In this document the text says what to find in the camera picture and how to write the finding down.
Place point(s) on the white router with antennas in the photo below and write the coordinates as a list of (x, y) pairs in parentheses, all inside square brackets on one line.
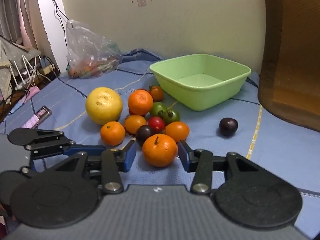
[(22, 80)]

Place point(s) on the person's magenta garment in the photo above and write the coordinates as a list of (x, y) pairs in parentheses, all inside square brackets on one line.
[(2, 226)]

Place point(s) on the clear plastic bag of vegetables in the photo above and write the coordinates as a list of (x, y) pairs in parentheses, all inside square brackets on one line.
[(92, 55)]

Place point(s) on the orange tomato with stem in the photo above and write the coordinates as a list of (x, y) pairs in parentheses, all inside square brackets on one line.
[(157, 94)]

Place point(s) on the grey patterned fabric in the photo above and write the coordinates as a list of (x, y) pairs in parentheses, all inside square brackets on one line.
[(10, 52)]

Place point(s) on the small orange mandarin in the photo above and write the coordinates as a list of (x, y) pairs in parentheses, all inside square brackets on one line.
[(112, 133)]

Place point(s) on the blue checked bedsheet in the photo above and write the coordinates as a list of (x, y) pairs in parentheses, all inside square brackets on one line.
[(275, 142)]

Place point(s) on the yellow grapefruit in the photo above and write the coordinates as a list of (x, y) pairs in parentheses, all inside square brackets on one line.
[(103, 105)]

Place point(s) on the black power adapter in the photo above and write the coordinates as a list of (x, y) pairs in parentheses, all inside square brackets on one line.
[(44, 61)]

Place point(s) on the light green tomato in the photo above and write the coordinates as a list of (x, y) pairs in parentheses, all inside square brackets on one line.
[(157, 108)]

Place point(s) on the dark green tomato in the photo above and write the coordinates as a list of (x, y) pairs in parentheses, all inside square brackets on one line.
[(173, 116)]

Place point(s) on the large mandarin with stem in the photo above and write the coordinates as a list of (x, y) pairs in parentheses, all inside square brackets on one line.
[(160, 151)]

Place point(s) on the dark purple tomato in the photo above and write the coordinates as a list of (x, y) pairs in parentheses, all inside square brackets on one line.
[(228, 126), (143, 133)]

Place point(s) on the green plastic basin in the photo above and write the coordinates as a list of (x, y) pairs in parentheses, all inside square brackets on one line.
[(200, 97)]

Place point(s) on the pink cloth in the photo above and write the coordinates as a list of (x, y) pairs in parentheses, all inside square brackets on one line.
[(32, 91)]

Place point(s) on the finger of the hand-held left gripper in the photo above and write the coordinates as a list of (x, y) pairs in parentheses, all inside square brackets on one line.
[(85, 150), (47, 155)]

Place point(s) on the mobile phone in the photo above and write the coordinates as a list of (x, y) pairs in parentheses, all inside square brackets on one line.
[(41, 113)]

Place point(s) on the beige power strip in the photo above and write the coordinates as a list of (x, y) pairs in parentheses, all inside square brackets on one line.
[(47, 69)]

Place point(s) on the red tomato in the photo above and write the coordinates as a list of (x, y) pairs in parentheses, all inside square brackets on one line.
[(156, 123), (130, 111)]

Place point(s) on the pink and grey curtain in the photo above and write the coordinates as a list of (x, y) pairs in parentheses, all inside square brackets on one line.
[(22, 10)]

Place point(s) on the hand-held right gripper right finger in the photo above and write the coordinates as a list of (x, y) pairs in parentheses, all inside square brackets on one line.
[(183, 155)]

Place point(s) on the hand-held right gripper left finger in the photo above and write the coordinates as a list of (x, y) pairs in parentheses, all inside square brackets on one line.
[(130, 155)]

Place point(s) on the brown cushion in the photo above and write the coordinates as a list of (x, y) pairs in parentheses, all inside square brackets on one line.
[(292, 55)]

